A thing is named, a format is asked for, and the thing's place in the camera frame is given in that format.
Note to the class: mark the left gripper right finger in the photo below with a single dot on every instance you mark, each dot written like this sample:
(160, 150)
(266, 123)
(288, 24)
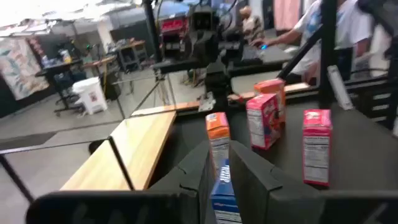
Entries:
(261, 186)

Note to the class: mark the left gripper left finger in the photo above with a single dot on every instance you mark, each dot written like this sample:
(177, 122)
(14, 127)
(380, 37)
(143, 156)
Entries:
(186, 174)

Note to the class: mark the blue cereal box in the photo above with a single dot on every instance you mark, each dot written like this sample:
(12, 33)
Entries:
(225, 199)

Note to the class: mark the orange cereal box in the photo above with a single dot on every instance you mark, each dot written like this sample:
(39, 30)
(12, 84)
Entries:
(217, 127)
(270, 87)

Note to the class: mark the red cereal box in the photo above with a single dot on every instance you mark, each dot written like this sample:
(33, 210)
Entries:
(264, 121)
(317, 149)

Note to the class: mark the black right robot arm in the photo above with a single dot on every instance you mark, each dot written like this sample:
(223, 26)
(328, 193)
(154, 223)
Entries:
(217, 81)

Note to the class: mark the wooden shelf board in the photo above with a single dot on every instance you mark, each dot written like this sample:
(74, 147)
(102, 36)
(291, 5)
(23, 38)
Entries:
(143, 140)

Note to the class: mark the black computer desk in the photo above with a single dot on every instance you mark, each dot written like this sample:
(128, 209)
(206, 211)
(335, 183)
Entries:
(180, 65)

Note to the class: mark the red tool cabinet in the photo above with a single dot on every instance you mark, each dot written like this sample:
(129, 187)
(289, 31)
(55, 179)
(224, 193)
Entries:
(174, 26)

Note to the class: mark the computer keyboard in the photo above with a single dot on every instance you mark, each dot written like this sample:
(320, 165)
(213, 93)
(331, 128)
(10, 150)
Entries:
(252, 55)

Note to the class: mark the person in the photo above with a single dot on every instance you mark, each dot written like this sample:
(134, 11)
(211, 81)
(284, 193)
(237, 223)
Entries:
(252, 26)
(351, 25)

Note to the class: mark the pink curtain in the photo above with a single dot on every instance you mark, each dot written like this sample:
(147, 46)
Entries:
(286, 12)

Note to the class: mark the wooden workbench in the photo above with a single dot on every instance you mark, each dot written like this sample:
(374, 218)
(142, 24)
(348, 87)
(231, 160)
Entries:
(99, 61)

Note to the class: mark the white bin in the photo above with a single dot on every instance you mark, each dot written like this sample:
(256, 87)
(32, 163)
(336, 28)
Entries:
(91, 96)

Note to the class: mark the white flat board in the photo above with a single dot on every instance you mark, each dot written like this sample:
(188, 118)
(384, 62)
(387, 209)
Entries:
(339, 87)

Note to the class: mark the black office chair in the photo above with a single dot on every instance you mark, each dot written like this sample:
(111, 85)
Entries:
(66, 85)

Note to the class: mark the silver metal bracket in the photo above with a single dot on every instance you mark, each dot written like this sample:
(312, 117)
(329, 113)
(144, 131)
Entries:
(207, 102)

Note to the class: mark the black shelf end frame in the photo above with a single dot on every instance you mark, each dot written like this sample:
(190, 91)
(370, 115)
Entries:
(121, 165)

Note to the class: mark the black metal rig frame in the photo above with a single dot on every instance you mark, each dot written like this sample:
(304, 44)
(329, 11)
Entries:
(328, 62)

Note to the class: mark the colourful wall hanging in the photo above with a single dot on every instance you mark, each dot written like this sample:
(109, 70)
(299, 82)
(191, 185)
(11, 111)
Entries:
(18, 68)

